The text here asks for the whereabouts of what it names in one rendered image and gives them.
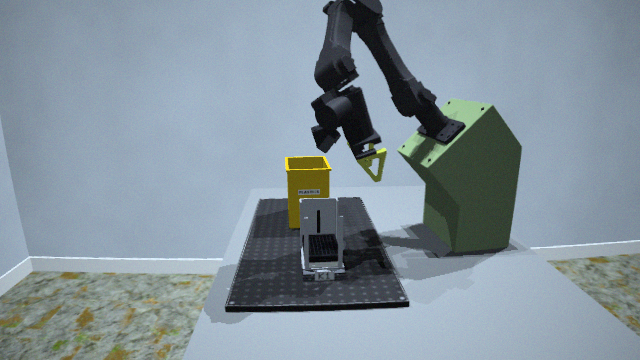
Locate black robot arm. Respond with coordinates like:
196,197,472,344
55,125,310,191
311,0,466,153

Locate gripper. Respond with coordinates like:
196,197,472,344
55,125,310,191
347,110,387,182

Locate yellow open-top bin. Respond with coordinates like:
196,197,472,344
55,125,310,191
285,156,331,228

